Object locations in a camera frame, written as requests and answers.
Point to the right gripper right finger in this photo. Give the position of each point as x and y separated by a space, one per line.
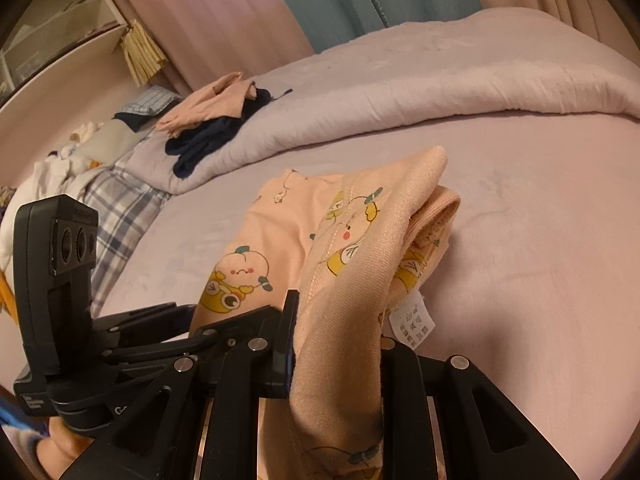
452 405

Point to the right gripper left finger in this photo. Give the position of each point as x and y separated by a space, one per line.
220 399

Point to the orange duck print shirt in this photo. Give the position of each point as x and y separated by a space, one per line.
354 246

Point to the left hand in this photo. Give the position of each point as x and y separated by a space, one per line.
60 448

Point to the lilac bed sheet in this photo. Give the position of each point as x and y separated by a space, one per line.
539 286

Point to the plaid blue white pillow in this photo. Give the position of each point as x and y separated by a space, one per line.
126 208

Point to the white crumpled cloth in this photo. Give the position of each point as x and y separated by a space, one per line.
51 177

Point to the grey beige pillow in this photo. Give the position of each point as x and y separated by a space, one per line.
110 142

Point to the folded navy garment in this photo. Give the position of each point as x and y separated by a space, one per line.
191 146

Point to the striped blue pillow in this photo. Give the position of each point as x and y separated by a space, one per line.
150 104

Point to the folded peach garment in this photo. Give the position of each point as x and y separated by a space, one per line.
224 97

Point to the yellow tassel fringe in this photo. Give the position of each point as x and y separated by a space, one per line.
143 56

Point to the pink curtain left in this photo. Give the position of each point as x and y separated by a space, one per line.
207 39

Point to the grey folded duvet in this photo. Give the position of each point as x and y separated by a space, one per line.
494 60

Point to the white wall shelf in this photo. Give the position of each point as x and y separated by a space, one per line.
50 29

